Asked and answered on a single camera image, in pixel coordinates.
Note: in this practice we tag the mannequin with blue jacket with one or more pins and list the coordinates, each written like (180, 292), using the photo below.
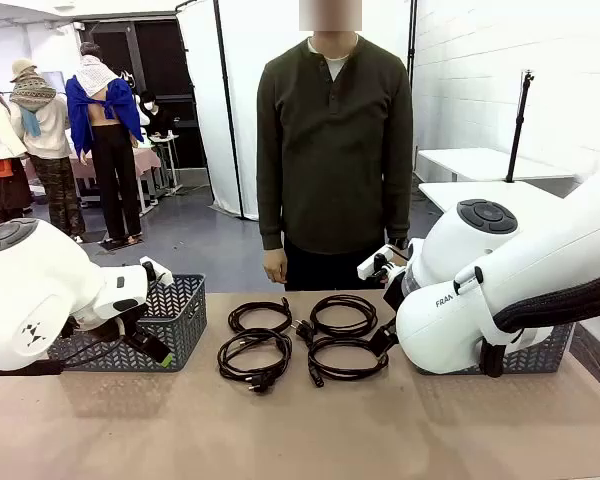
(105, 165)

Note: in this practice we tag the person's left forearm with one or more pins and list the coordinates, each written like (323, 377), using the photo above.
(399, 200)

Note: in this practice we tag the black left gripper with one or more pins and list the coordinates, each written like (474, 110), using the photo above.
(132, 330)

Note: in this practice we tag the grey plastic lattice basket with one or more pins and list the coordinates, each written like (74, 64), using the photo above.
(180, 320)
(540, 355)

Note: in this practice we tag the black tripod stand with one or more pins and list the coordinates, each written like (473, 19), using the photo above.
(519, 125)

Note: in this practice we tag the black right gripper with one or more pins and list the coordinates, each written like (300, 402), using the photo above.
(394, 292)

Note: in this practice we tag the black braided right arm sleeve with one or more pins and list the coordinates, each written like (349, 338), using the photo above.
(555, 305)

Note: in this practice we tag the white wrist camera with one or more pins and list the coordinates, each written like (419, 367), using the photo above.
(162, 275)
(367, 268)

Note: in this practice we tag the white backdrop screen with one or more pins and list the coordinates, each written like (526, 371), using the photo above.
(245, 75)

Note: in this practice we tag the table with pink cloth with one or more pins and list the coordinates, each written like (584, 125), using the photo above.
(147, 160)

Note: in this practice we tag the short black backdrop pole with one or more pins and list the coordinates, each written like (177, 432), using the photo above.
(412, 30)

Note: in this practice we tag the person's right hand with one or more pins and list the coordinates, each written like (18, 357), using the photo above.
(275, 265)

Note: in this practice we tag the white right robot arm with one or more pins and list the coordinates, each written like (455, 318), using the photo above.
(455, 320)

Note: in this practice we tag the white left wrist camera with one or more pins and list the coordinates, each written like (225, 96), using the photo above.
(162, 275)

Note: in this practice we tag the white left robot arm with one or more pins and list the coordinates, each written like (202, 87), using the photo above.
(30, 280)

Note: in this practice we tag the small white desk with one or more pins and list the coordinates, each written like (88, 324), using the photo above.
(166, 140)

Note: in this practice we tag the seated person with mask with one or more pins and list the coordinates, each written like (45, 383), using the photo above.
(157, 120)

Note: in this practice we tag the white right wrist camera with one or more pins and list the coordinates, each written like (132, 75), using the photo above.
(367, 268)

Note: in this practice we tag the person's right forearm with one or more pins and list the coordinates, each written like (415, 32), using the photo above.
(271, 210)

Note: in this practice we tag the person in dark green shirt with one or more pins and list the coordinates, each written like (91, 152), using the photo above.
(330, 150)

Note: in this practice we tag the mannequin with patterned scarf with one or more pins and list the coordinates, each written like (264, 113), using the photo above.
(45, 125)

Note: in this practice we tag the long black backdrop pole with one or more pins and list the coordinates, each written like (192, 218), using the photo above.
(228, 100)

